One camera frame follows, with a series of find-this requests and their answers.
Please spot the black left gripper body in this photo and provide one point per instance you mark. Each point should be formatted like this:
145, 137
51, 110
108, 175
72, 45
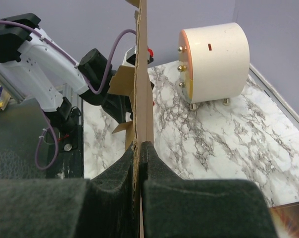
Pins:
92, 66

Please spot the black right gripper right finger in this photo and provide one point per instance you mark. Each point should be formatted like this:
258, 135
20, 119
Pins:
200, 208

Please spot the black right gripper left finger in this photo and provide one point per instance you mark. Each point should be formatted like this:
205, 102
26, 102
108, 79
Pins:
71, 208

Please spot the brown cardboard box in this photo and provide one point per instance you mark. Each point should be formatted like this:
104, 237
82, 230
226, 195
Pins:
135, 83

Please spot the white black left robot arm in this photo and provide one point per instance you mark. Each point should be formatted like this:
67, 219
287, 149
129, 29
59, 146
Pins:
28, 52

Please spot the cream cylindrical container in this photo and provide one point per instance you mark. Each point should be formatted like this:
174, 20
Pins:
213, 62

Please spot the dark book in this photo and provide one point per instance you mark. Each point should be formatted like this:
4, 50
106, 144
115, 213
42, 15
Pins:
286, 220

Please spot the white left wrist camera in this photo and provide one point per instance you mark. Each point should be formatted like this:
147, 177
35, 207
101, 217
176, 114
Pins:
130, 57

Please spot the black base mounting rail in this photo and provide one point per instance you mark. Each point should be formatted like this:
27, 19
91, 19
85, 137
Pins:
65, 138

